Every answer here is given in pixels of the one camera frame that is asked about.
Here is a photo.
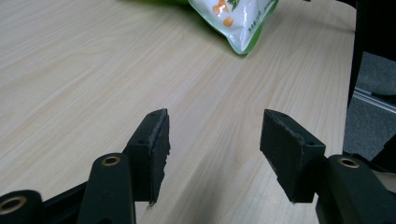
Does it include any white and green packet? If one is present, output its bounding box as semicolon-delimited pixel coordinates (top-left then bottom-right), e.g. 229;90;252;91
187;0;280;56

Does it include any metal floor rail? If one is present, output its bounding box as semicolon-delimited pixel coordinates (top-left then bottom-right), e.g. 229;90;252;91
353;87;396;115

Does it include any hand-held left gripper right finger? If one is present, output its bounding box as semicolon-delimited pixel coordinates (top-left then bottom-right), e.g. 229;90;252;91
259;108;327;204

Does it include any black stand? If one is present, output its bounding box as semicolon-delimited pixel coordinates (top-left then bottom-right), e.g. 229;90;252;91
346;0;396;106

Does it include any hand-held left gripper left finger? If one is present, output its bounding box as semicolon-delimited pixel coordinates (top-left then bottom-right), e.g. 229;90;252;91
125;107;172;207

